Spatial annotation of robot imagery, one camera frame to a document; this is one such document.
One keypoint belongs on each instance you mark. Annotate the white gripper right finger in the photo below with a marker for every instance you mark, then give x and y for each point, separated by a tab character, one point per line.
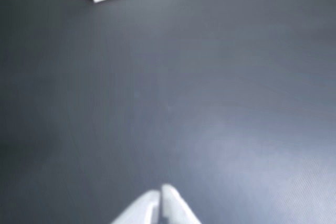
176	208

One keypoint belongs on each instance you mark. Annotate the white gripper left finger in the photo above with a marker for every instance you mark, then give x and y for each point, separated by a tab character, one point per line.
143	208

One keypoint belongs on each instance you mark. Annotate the dark grey mat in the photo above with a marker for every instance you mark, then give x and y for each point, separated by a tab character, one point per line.
183	77

